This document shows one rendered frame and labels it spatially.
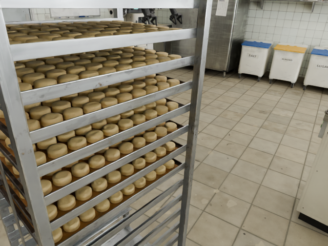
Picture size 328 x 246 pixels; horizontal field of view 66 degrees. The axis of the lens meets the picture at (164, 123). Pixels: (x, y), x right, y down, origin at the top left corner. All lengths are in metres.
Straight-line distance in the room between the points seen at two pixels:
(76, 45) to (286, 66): 5.13
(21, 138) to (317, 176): 1.88
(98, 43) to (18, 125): 0.25
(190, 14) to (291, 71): 2.34
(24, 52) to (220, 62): 5.18
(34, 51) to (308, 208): 2.06
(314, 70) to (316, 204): 3.66
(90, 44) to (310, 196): 1.90
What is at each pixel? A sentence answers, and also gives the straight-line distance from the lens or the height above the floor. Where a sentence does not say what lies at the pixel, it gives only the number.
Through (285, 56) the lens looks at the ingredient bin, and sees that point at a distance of 5.53.
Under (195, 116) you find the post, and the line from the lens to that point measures 0.97.
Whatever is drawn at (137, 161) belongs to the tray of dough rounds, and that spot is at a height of 0.97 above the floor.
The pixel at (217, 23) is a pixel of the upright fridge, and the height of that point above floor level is 1.08.
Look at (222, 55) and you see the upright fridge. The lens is 5.56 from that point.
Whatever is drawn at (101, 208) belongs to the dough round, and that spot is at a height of 0.88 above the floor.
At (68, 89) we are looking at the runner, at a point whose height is 1.32.
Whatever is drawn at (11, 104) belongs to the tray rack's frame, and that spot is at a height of 1.33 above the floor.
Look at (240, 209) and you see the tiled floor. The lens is 2.25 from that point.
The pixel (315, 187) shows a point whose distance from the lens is 2.14.
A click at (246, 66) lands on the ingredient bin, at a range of 5.72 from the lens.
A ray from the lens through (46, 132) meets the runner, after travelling 0.62.
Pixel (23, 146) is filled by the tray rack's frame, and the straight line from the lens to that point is 0.58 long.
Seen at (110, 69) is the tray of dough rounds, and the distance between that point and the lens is 0.72.
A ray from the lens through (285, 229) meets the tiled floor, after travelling 2.24.
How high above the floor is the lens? 1.51
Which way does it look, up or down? 26 degrees down
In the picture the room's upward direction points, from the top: 2 degrees clockwise
